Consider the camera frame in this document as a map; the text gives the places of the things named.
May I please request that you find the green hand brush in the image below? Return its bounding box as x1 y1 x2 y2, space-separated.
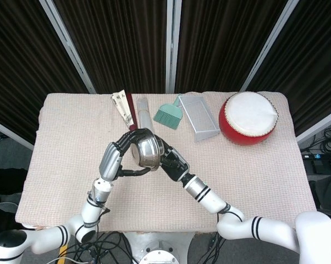
153 95 184 131

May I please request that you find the white and maroon packet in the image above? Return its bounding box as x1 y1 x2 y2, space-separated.
111 89 139 132

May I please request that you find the red drum with white skin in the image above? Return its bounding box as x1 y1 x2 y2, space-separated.
218 91 279 146

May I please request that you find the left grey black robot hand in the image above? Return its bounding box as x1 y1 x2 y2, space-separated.
98 128 152 183

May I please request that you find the black floor cable bundle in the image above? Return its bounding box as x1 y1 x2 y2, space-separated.
305 126 331 155

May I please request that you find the black power strip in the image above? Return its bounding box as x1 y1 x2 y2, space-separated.
301 152 331 162

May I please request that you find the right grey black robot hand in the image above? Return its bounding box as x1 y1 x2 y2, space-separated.
156 136 191 183

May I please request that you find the beige waffle tablecloth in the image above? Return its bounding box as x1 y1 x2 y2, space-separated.
14 92 319 233

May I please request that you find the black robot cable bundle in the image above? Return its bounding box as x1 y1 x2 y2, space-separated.
58 232 139 264

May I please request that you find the stainless steel bowl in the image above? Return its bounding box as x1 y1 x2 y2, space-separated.
130 128 162 172
154 136 167 166

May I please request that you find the aluminium partition post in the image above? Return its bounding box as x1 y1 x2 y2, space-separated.
0 117 34 151
239 0 304 92
296 106 331 144
38 0 97 94
165 0 183 94

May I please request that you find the white robot torso base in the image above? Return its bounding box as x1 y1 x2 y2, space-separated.
125 232 195 264

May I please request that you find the grey cylindrical tube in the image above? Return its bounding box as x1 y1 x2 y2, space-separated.
136 97 157 133

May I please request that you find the dark partition panel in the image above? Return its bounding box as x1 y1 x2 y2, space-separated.
246 0 331 137
175 0 289 93
0 0 91 144
53 0 168 94

